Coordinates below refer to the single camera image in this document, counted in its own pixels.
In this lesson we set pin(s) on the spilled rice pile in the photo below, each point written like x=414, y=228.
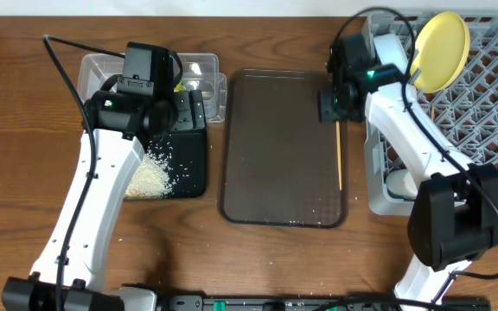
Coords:
x=156, y=176

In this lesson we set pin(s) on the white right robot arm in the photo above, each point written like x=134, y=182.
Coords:
x=454, y=218

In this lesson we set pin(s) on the clear plastic waste bin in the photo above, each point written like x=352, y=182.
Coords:
x=200, y=72

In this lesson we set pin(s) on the grey dishwasher rack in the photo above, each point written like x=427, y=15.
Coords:
x=466, y=111

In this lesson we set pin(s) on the white green cup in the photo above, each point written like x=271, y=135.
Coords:
x=400, y=184

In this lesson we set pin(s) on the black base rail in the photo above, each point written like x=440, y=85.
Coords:
x=366, y=302

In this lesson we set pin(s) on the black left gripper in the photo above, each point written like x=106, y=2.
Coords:
x=189, y=110

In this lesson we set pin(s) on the orange green snack wrapper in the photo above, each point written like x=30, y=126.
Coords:
x=180, y=87

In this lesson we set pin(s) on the black waste tray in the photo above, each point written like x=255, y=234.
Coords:
x=190, y=149

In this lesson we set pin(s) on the yellow plate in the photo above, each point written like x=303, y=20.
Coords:
x=443, y=48

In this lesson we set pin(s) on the dark brown serving tray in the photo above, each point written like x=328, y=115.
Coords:
x=279, y=162

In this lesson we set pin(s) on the light blue rice bowl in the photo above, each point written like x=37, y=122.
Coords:
x=390, y=51

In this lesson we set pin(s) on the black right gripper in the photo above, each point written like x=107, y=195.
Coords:
x=329, y=106

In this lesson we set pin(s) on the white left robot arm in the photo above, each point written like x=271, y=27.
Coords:
x=127, y=117

